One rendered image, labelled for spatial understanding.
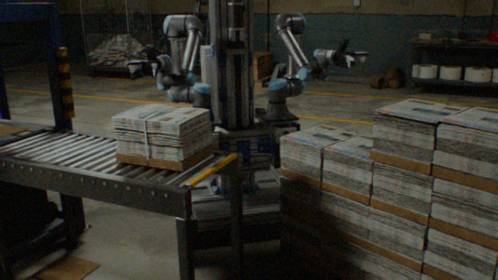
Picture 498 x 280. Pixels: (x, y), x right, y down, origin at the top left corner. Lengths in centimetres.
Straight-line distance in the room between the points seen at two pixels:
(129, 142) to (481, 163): 151
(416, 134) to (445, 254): 52
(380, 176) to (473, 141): 46
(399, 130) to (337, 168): 41
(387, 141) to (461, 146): 32
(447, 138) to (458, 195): 24
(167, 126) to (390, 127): 97
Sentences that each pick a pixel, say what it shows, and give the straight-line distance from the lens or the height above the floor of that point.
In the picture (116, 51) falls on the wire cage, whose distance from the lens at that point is 1000.
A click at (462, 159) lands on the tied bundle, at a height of 94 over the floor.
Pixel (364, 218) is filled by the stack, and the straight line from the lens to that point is 228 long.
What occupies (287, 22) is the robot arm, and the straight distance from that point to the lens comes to 290.
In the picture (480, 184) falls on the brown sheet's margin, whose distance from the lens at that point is 196.
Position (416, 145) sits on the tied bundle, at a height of 95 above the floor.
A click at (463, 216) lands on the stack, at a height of 70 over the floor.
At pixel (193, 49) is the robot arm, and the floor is 128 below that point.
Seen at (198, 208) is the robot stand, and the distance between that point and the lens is 311.
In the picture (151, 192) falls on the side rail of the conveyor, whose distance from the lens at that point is 197.
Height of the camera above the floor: 154
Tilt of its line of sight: 17 degrees down
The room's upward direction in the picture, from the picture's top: 1 degrees counter-clockwise
